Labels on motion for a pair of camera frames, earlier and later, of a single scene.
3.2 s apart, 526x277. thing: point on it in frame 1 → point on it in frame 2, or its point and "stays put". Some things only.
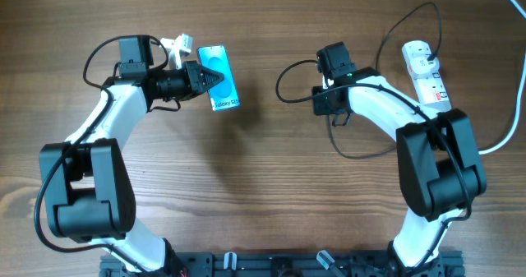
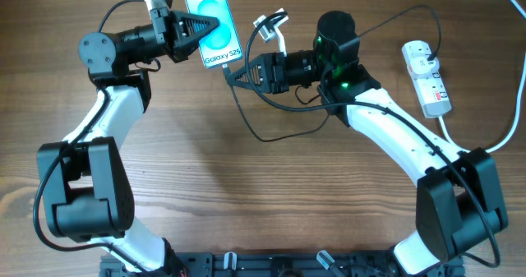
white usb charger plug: (421, 65) stays put
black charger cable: (376, 68) → (228, 76)
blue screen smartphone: (223, 95) → (222, 46)
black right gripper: (320, 108) → (274, 66)
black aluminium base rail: (328, 264) stays put
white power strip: (430, 90) stays put
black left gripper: (193, 71) → (167, 25)
